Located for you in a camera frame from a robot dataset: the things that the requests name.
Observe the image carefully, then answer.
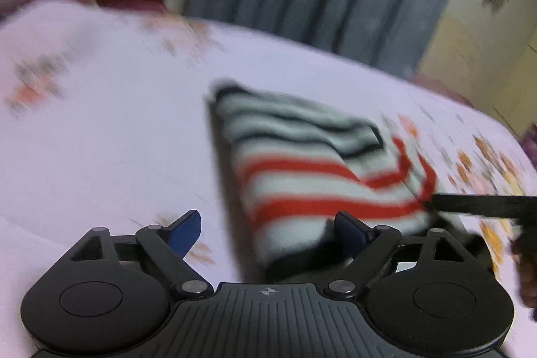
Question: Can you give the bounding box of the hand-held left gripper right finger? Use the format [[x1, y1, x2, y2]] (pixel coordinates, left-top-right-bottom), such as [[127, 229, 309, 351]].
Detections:
[[326, 210, 485, 298]]

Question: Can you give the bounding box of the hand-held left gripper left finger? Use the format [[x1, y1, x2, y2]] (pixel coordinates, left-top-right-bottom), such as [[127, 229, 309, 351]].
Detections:
[[67, 209, 215, 298]]

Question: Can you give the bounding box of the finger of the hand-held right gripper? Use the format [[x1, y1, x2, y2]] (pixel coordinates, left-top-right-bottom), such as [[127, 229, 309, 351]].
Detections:
[[427, 193, 537, 218]]

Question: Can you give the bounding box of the striped knit sweater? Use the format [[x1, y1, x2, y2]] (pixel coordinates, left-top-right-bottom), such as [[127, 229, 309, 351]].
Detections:
[[207, 79, 439, 267]]

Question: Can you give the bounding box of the floral bed sheet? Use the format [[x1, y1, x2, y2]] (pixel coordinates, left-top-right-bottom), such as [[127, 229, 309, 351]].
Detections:
[[0, 0, 537, 300]]

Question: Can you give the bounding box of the cream wardrobe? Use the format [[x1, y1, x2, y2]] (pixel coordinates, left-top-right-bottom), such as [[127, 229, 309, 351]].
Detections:
[[420, 16, 537, 134]]

